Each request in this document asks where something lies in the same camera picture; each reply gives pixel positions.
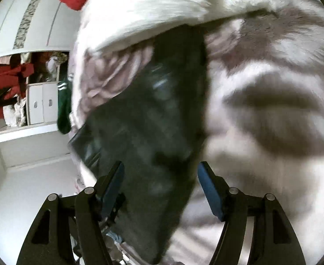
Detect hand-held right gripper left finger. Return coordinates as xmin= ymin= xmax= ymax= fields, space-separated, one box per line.
xmin=16 ymin=161 xmax=125 ymax=265

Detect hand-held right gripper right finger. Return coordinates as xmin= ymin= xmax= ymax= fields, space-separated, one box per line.
xmin=198 ymin=161 xmax=307 ymax=265

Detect dark cloth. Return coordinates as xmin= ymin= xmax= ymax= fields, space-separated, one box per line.
xmin=68 ymin=25 xmax=209 ymax=264

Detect white fleece jacket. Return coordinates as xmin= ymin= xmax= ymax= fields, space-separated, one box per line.
xmin=68 ymin=0 xmax=324 ymax=265

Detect white folded clothes pile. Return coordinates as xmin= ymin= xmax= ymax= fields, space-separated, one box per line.
xmin=2 ymin=99 xmax=28 ymax=127

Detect red hanging clothes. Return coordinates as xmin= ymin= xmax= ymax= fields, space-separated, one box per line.
xmin=0 ymin=53 xmax=35 ymax=125

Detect green white-striped garment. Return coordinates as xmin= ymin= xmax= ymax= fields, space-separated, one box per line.
xmin=57 ymin=76 xmax=73 ymax=134

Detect white drawer unit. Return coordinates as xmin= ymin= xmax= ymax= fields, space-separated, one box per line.
xmin=27 ymin=83 xmax=60 ymax=125

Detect white wardrobe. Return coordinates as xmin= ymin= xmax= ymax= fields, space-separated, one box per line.
xmin=0 ymin=0 xmax=82 ymax=227

